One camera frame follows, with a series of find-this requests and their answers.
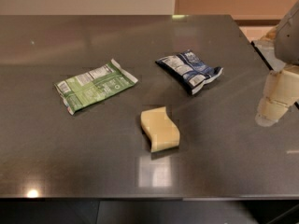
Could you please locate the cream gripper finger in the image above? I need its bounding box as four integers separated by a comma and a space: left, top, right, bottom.
255, 64, 299, 127

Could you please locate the blue chip bag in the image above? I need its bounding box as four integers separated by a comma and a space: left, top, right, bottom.
155, 49, 223, 95

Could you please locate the green jalapeno chip bag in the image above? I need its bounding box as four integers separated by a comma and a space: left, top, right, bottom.
54, 59, 138, 115

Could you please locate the yellow sponge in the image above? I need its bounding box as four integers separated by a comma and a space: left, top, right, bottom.
141, 106, 180, 153

